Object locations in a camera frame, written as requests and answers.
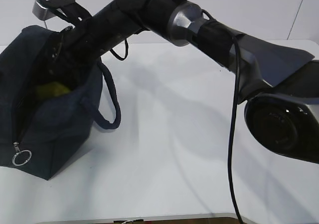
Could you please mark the dark blue lunch bag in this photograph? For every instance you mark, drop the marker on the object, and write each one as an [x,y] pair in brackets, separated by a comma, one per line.
[39,137]

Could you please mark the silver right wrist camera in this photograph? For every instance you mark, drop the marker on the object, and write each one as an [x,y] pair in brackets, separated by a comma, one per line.
[67,10]

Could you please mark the yellow lemon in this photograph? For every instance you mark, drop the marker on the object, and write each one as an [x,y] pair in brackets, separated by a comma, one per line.
[51,90]

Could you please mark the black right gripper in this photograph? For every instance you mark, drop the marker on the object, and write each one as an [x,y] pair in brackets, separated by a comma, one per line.
[90,40]

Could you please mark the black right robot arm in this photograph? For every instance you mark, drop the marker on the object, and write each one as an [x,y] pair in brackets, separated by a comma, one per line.
[279,85]

